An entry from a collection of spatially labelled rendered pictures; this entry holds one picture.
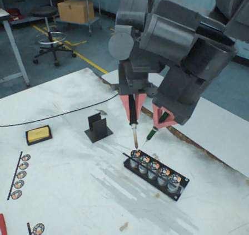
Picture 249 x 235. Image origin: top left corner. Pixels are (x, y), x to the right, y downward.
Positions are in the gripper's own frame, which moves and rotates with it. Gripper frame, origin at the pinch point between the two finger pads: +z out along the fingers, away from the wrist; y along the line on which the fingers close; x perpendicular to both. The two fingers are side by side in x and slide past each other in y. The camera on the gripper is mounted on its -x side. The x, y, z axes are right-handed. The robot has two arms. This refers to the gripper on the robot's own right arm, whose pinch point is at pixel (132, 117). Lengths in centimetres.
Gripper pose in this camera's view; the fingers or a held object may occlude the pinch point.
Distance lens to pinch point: 54.7
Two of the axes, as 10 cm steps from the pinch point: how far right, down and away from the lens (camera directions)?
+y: 9.9, -0.7, 0.8
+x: -1.0, -2.0, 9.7
